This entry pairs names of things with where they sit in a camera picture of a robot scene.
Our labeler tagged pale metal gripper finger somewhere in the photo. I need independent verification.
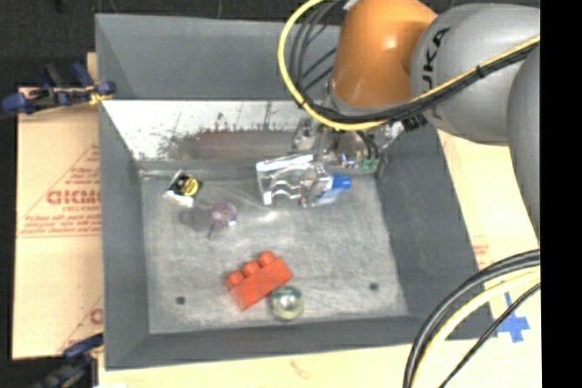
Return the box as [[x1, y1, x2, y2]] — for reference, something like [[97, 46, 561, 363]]
[[255, 153, 320, 184], [260, 174, 331, 209]]

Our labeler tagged grey metal bin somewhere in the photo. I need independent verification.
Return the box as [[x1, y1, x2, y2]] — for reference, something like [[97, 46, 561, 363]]
[[94, 13, 495, 369]]

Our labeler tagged clear purple plastic thing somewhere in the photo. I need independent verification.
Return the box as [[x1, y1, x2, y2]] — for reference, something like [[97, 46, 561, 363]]
[[179, 201, 239, 241]]

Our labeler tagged red toy building brick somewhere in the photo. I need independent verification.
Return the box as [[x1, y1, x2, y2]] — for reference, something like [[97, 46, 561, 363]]
[[225, 250, 294, 312]]

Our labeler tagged black yellow white small packet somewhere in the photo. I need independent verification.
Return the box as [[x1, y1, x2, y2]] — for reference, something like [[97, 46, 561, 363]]
[[165, 170, 204, 208]]

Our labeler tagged shiny silver ball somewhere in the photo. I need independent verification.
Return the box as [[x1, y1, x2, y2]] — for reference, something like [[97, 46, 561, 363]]
[[268, 284, 306, 322]]

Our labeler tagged brown cardboard board, red print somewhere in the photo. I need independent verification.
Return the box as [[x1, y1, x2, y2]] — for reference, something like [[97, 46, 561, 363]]
[[11, 86, 105, 360]]

